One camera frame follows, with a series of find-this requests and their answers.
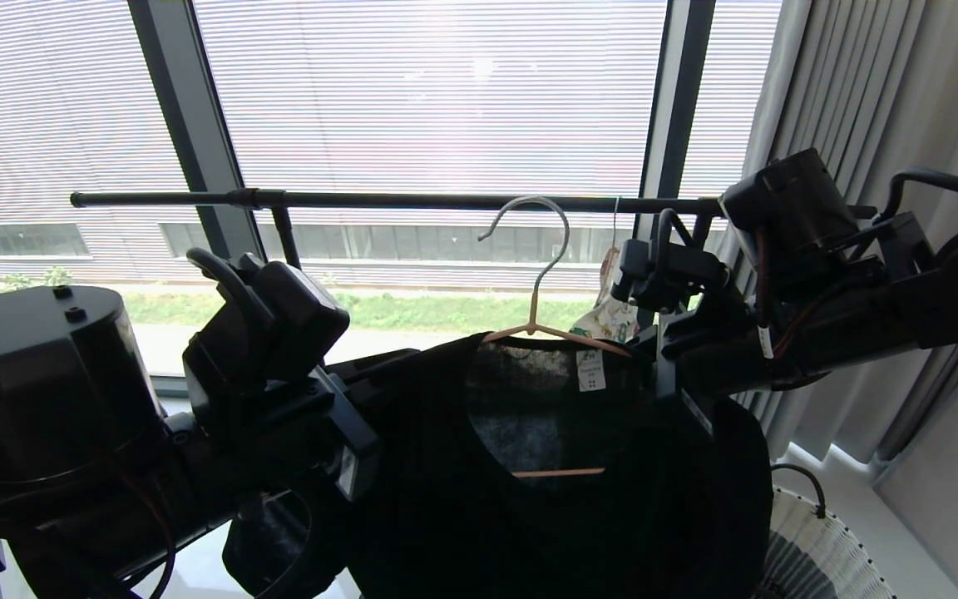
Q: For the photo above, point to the cream printed garment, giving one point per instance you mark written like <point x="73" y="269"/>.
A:
<point x="608" y="320"/>

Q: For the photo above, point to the black garment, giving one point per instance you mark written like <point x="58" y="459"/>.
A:
<point x="462" y="516"/>

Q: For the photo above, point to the white curtain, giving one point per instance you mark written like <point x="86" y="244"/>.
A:
<point x="878" y="83"/>

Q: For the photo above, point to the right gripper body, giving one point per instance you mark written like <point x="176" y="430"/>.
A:
<point x="712" y="358"/>

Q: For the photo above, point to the pink clothes hanger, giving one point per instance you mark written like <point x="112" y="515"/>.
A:
<point x="535" y="312"/>

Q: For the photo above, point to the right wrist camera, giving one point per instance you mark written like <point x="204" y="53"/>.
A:
<point x="670" y="270"/>

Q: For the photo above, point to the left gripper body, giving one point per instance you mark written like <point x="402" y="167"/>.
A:
<point x="279" y="441"/>

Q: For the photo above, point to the white laundry basket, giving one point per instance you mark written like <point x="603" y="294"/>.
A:
<point x="820" y="557"/>

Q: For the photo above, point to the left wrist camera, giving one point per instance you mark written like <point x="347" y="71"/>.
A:
<point x="304" y="316"/>

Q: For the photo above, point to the window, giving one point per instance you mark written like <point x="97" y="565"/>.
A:
<point x="429" y="100"/>

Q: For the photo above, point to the black clothes rack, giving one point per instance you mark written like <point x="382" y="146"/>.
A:
<point x="362" y="200"/>

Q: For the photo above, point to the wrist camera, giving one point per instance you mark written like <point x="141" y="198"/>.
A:
<point x="670" y="270"/>
<point x="304" y="316"/>

